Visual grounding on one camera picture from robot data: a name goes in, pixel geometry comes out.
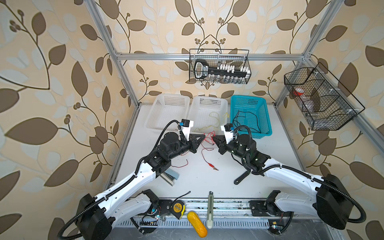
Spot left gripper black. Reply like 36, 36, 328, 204
166, 132, 205, 162

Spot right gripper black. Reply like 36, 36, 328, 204
211, 134, 248, 163

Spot red alligator clip cable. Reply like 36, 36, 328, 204
170, 130, 220, 172

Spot black cable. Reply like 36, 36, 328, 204
232, 109, 262, 134

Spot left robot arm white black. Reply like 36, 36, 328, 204
57, 119, 205, 240

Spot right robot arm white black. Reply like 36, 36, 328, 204
212, 124, 367, 230

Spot middle white plastic basket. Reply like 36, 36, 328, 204
187, 96, 229, 135

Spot white plastic basket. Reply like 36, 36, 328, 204
145, 94, 191, 132
187, 96, 229, 135

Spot left white plastic basket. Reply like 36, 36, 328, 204
145, 94, 191, 132

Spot grey blue stapler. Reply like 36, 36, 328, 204
160, 169, 180, 187

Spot teal plastic basket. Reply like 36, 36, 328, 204
230, 95, 273, 139

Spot green black pipe wrench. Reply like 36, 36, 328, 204
234, 171, 251, 185

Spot white utility knife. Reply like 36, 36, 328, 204
207, 191, 214, 229

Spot black socket tool set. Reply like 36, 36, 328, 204
192, 59, 251, 79

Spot yellow black tape measure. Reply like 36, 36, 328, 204
169, 191, 191, 220

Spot yellow corn cob toy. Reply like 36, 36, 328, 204
187, 211, 208, 238

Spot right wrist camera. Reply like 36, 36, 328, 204
221, 123, 236, 144

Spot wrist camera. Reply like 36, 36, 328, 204
221, 123, 236, 144
179, 119, 194, 142

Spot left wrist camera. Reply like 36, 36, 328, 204
179, 119, 194, 142

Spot aluminium frame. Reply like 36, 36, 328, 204
94, 1, 384, 240

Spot back black wire basket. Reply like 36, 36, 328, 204
189, 48, 252, 85

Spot black wire basket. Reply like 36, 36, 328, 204
284, 63, 366, 131
189, 48, 252, 85

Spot right black wire basket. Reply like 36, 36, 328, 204
284, 63, 366, 131

